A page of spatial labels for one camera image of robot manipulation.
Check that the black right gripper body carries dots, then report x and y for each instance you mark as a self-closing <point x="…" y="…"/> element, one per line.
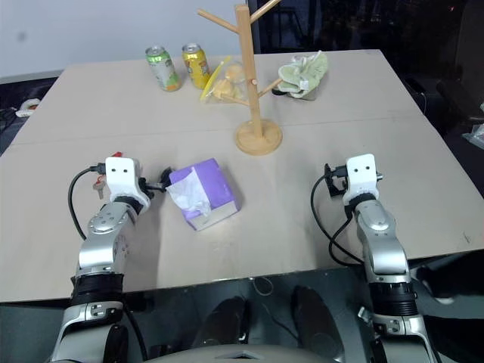
<point x="337" y="187"/>

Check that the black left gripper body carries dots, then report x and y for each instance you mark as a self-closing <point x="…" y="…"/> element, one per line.
<point x="151" y="186"/>

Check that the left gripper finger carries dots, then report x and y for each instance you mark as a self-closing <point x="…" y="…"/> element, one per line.
<point x="165" y="178"/>

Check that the keys with red tag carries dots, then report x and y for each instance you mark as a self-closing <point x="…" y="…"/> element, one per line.
<point x="100" y="191"/>

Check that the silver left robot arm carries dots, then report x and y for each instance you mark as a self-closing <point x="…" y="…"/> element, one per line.
<point x="102" y="221"/>

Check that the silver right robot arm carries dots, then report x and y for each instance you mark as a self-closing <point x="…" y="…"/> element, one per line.
<point x="378" y="227"/>

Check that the purple tissue box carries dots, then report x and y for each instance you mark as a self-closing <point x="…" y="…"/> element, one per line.
<point x="215" y="181"/>

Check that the green drink can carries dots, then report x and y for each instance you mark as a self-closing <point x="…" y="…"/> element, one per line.
<point x="164" y="70"/>

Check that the clear bag of yellow snacks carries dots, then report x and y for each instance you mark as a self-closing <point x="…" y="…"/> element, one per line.
<point x="228" y="85"/>

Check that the yellow drink can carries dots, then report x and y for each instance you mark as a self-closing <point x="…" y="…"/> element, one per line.
<point x="196" y="68"/>

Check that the light green cloth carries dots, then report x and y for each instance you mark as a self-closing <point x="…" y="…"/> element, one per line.
<point x="302" y="73"/>

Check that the wooden tree-shaped hanger stand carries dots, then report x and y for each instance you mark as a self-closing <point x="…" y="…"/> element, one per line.
<point x="247" y="75"/>

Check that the white crumpled object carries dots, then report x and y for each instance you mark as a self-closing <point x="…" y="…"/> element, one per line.
<point x="28" y="107"/>

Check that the clear plastic bag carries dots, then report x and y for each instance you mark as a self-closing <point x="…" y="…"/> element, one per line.
<point x="475" y="136"/>

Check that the grey robot torso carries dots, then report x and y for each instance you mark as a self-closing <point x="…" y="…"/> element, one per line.
<point x="242" y="355"/>

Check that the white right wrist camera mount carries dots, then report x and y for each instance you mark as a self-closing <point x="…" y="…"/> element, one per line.
<point x="361" y="175"/>

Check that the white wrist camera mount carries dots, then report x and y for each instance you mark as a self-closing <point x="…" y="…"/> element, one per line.
<point x="120" y="177"/>
<point x="361" y="175"/>

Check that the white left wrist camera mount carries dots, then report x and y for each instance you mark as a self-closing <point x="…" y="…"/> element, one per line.
<point x="120" y="177"/>

